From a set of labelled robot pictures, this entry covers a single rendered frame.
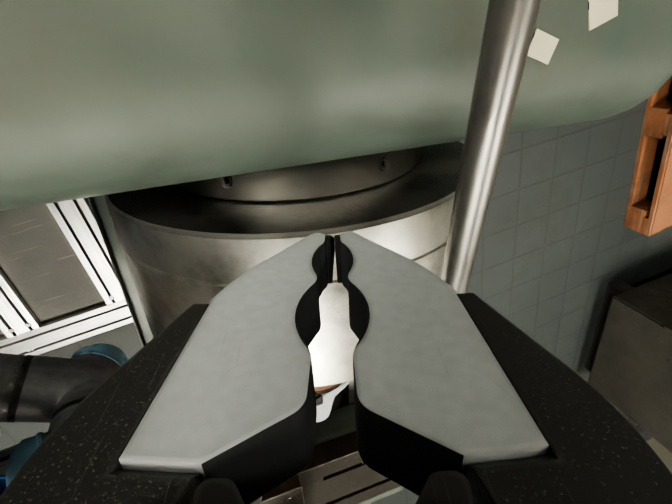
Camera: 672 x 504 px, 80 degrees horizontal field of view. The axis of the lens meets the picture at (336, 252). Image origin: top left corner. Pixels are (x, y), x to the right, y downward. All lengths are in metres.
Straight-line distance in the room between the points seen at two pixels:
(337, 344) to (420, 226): 0.10
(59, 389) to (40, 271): 0.88
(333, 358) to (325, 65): 0.19
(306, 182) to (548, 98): 0.15
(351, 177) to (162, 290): 0.15
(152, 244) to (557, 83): 0.25
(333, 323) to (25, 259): 1.23
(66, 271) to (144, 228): 1.15
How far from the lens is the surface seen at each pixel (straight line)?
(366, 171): 0.28
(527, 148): 2.09
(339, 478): 0.92
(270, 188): 0.27
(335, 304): 0.26
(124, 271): 1.02
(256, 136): 0.19
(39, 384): 0.59
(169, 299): 0.30
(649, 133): 2.62
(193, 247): 0.25
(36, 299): 1.49
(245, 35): 0.18
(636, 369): 3.10
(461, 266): 0.17
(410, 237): 0.26
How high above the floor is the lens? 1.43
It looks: 56 degrees down
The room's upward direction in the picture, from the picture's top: 142 degrees clockwise
